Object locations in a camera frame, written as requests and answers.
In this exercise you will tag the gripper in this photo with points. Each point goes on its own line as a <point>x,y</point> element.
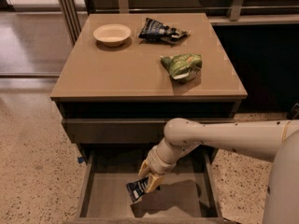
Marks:
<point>157,164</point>

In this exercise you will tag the blue rxbar blueberry bar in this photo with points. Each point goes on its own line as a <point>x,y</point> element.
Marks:
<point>137,189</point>

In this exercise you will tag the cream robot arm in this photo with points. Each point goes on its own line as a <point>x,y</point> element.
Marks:
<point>276,141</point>

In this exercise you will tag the open middle drawer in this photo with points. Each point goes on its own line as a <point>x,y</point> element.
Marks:
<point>187,195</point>

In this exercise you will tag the closed top drawer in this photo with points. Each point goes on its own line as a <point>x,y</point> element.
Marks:
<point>114,131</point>

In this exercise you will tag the brown drawer cabinet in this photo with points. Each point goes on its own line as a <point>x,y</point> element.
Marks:
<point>129,81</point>

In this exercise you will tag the blue tape piece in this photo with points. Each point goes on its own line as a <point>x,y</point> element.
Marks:
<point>81,160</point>

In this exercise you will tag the green chip bag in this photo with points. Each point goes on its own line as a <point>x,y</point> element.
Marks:
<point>183,67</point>

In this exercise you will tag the cream paper bowl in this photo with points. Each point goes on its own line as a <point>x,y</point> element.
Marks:
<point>112,35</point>

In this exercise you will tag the dark blue chip bag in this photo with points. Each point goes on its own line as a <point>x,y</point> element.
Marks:
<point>155,30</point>

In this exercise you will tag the black object at right edge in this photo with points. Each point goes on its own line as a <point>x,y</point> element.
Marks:
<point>294,112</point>

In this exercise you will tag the wooden bench with metal brackets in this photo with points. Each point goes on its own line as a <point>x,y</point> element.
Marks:
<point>218,11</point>

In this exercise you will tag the metal window frame post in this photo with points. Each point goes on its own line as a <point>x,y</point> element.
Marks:
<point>71,20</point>

